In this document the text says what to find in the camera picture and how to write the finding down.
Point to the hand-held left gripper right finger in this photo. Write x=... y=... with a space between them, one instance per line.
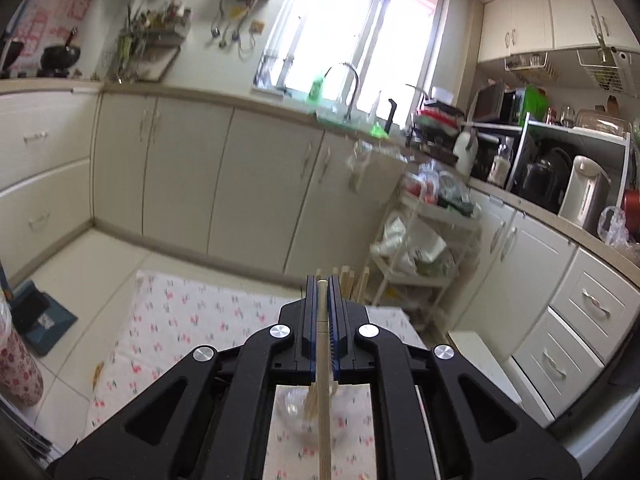
x=336 y=330

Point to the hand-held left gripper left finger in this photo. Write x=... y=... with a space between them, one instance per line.
x=310 y=320

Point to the bunch of wooden chopsticks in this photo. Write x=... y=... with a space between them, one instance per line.
x=362 y=282

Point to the pale bamboo chopstick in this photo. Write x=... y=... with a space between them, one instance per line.
x=324 y=410

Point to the clear glass jar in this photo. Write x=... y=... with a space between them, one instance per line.
x=295 y=405

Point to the cherry print tablecloth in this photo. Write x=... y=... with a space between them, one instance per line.
x=200 y=320

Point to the white utility cart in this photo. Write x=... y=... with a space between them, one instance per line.
x=425 y=255

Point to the cream door base cabinet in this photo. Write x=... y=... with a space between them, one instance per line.
x=200 y=175

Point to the white plastic jug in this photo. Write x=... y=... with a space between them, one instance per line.
x=465 y=157

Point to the green dish soap bottle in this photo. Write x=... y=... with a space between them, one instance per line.
x=316 y=89

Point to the clear plastic bottle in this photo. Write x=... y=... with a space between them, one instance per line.
x=500 y=165

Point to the cream panelled base cabinet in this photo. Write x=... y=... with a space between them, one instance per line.
x=575 y=300

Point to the chrome kitchen faucet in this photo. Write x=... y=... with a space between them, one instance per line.
x=354 y=80

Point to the beige kitchen countertop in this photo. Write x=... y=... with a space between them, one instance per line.
x=210 y=95

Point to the black rice cooker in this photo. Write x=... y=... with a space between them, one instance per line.
x=545 y=180

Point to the blue dustpan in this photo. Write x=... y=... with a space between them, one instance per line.
x=42 y=317

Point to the black microwave oven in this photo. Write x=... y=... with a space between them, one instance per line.
x=492 y=102

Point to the silver hot water dispenser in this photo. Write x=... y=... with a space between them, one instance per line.
x=582 y=195

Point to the red floral bag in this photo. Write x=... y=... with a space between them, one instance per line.
x=17 y=367

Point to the white framed window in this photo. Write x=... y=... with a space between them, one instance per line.
x=350 y=25

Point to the crumpled clear plastic bag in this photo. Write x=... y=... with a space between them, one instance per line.
x=617 y=227

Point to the cream drawer cabinet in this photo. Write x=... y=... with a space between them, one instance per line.
x=45 y=170

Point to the white countertop rack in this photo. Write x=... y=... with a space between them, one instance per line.
x=575 y=130

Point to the red pot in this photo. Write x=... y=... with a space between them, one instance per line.
x=632 y=202

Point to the black wok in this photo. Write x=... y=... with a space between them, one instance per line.
x=60 y=55

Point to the wall spice shelf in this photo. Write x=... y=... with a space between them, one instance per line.
x=155 y=45

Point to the cream wall cabinet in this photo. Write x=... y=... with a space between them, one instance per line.
x=550 y=15

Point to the pink wall poster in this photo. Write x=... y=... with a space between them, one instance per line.
x=55 y=10

